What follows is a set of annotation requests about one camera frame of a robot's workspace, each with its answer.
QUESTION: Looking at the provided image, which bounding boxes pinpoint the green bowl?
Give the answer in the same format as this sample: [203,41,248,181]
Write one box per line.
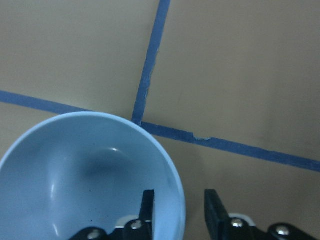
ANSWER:
[0,112,186,240]

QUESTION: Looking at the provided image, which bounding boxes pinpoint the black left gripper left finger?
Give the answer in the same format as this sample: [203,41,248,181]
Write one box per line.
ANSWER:
[71,189,155,240]

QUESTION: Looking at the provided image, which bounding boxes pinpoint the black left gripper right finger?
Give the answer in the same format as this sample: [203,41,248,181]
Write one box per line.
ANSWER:
[204,189,315,240]

